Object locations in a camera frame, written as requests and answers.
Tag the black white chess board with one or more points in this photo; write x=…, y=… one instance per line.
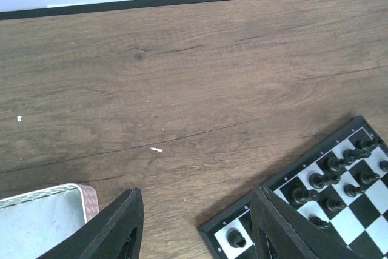
x=340, y=186

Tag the pink metal tin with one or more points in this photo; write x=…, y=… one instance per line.
x=32, y=223

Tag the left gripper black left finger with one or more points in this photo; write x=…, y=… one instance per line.
x=116, y=232

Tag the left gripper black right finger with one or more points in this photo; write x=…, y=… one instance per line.
x=279, y=231

